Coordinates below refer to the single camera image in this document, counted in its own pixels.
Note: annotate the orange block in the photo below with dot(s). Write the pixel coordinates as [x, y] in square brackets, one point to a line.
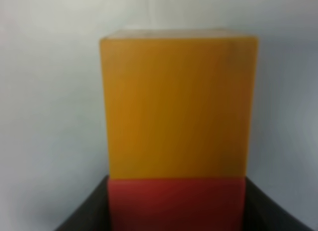
[178, 106]

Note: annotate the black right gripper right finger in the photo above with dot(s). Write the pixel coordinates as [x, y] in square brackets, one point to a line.
[261, 213]

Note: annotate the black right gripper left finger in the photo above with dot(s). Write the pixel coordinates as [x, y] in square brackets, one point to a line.
[93, 214]

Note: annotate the red block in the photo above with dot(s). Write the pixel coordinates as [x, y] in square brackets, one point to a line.
[200, 204]

